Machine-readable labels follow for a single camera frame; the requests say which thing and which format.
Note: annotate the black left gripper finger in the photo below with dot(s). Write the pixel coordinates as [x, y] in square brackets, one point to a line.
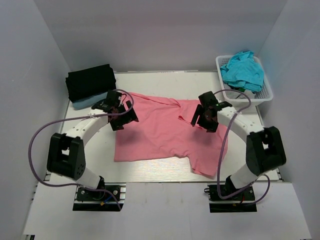
[117, 124]
[130, 115]

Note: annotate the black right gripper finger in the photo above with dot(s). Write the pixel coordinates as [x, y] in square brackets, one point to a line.
[211, 127]
[196, 115]

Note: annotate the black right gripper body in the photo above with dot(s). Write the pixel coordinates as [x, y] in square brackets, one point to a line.
[204, 112]

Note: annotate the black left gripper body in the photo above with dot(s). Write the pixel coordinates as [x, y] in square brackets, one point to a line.
[120, 108]

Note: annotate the pink t-shirt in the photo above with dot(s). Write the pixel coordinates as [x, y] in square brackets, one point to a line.
[164, 130]

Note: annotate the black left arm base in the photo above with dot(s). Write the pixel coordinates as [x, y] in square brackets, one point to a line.
[100, 201]

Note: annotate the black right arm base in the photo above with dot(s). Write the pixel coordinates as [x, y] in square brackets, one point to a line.
[243, 202]

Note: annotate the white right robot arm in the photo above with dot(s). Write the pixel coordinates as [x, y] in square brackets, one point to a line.
[264, 147]

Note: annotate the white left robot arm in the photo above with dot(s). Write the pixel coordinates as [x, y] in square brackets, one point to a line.
[66, 155]

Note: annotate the grey crumpled t-shirt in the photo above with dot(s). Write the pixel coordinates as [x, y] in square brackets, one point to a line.
[234, 92]

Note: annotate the folded light blue t-shirt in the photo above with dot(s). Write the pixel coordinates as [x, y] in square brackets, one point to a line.
[88, 101]

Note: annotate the folded black t-shirt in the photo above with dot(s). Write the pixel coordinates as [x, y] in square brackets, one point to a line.
[90, 82]

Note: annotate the turquoise crumpled t-shirt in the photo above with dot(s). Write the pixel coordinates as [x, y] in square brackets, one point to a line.
[242, 72]

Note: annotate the white plastic laundry basket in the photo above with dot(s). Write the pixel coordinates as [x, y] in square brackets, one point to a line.
[265, 95]

